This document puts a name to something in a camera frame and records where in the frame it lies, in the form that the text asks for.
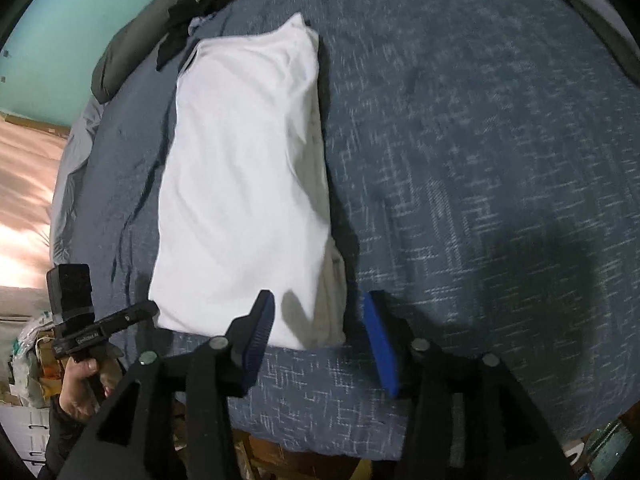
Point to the white drawer unit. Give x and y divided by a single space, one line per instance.
25 435

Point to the white polo shirt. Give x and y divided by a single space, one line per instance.
240 185

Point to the plastic bag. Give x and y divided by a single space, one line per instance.
32 360

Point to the person's left forearm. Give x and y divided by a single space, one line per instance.
62 445

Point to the person's left hand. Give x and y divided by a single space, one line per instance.
80 395

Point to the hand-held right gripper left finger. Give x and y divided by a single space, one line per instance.
260 340

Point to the blue patterned bed blanket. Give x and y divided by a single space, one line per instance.
475 185

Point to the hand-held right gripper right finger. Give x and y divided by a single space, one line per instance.
380 345

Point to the light grey bed sheet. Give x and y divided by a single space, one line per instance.
75 175

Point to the dark grey pillow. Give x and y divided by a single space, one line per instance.
130 50

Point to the pink curtain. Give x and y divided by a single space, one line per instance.
25 200

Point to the light blue garment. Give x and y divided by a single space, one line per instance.
200 25

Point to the grey folded garment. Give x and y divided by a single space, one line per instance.
590 5

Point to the teal bottle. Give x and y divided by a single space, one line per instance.
607 450

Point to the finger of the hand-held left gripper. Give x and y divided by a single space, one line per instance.
130 316

